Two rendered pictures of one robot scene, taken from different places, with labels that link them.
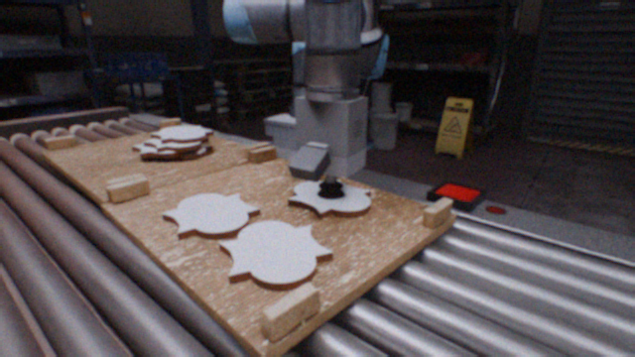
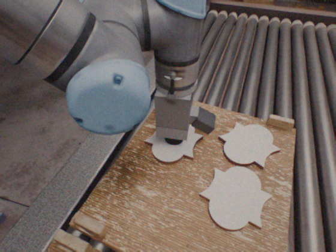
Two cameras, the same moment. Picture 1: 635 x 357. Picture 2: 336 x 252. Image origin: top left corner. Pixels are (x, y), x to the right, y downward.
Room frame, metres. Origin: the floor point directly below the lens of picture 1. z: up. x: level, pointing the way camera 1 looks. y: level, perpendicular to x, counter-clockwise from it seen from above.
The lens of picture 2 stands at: (0.65, 0.31, 1.34)
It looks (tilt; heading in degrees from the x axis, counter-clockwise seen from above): 45 degrees down; 250
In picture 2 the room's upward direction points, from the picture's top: straight up
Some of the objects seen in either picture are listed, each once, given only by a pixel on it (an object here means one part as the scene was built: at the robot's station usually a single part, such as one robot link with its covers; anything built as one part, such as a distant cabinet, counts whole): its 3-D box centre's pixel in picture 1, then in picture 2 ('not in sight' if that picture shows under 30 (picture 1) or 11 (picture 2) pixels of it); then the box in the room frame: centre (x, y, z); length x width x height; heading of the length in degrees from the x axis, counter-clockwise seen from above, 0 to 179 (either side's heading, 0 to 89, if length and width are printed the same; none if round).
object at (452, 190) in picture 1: (456, 195); not in sight; (0.57, -0.23, 0.92); 0.06 x 0.06 x 0.01; 50
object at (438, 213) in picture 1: (439, 212); not in sight; (0.45, -0.16, 0.95); 0.06 x 0.02 x 0.03; 136
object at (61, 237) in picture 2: (256, 151); (72, 243); (0.75, 0.14, 0.95); 0.06 x 0.02 x 0.03; 138
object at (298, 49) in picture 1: (316, 56); not in sight; (1.09, 0.01, 1.13); 0.13 x 0.12 x 0.14; 80
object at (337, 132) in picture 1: (321, 132); (186, 105); (0.50, 0.00, 1.05); 0.12 x 0.09 x 0.16; 149
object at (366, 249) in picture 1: (273, 213); (201, 170); (0.49, 0.07, 0.93); 0.41 x 0.35 x 0.02; 46
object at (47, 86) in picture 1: (55, 81); not in sight; (4.08, 2.93, 0.76); 0.50 x 0.36 x 0.24; 149
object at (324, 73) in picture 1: (330, 72); (176, 68); (0.52, -0.01, 1.13); 0.08 x 0.08 x 0.05
